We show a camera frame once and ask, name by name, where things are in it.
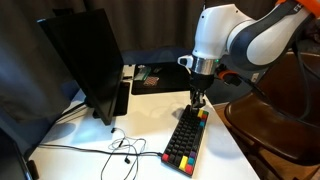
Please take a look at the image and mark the dark grey curtain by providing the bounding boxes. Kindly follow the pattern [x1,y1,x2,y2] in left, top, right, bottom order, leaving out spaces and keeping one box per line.
[0,0,86,125]
[82,0,279,54]

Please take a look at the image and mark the black wrist camera orange mount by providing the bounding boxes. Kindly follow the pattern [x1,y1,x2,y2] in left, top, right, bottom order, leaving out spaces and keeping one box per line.
[217,69,242,87]

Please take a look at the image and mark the black keyboard cable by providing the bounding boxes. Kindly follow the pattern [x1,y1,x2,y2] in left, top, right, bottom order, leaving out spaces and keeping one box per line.
[37,142,164,158]

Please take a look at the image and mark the black wired earphones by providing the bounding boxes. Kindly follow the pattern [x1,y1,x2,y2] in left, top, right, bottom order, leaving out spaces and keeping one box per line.
[99,126,148,180]

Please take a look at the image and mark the large black monitor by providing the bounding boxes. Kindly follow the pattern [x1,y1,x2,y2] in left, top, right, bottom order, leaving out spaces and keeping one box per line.
[37,8,132,127]

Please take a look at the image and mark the small black block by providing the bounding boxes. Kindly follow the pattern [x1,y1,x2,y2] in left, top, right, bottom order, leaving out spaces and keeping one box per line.
[26,159,41,180]

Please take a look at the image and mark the dark tray with items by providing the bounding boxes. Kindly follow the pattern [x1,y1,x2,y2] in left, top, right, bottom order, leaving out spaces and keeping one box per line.
[130,62,192,96]

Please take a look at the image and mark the black keyboard with coloured keys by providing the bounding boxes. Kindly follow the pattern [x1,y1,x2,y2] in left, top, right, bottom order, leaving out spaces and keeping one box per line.
[160,104,210,178]

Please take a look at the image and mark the orange cable strap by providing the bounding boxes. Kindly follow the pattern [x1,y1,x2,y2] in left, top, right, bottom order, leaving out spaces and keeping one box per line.
[275,0,320,17]

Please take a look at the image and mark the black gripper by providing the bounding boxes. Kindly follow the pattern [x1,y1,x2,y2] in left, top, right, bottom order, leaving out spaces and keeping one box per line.
[189,71,216,110]

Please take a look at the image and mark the blue cloth cover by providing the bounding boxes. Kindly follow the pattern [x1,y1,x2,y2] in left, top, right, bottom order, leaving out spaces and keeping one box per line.
[119,45,196,66]

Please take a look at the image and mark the red white checkered card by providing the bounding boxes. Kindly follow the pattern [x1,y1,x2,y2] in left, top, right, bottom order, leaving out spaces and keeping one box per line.
[143,75,161,88]

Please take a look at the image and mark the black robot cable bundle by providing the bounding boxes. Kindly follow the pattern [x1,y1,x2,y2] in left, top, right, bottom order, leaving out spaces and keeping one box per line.
[239,19,320,125]

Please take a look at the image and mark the small green packet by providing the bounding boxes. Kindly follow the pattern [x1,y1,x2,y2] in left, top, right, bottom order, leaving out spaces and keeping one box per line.
[133,65,152,82]

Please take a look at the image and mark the brown wooden chair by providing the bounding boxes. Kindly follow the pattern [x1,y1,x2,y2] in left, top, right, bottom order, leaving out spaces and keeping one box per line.
[223,49,320,180]

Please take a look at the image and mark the black monitor cable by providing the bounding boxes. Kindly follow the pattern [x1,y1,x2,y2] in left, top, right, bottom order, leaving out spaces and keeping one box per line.
[54,101,93,125]

